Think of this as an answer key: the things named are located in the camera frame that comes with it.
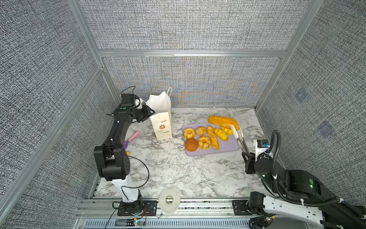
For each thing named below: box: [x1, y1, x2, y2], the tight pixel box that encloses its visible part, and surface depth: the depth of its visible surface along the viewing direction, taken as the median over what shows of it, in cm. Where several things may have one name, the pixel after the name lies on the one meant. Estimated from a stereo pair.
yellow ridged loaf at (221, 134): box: [213, 127, 229, 142], surface depth 102 cm
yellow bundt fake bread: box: [183, 127, 196, 140], surface depth 101 cm
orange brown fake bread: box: [185, 137, 199, 153], surface depth 95 cm
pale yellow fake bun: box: [195, 125, 207, 136], surface depth 102 cm
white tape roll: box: [158, 187, 181, 214], surface depth 77 cm
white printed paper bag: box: [145, 87, 173, 141], surface depth 91 cm
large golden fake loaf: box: [207, 115, 240, 131], surface depth 78 cm
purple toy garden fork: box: [123, 131, 141, 150], surface depth 102 cm
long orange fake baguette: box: [206, 125, 220, 151], surface depth 101 cm
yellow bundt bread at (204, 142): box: [198, 135, 212, 150], surface depth 97 cm
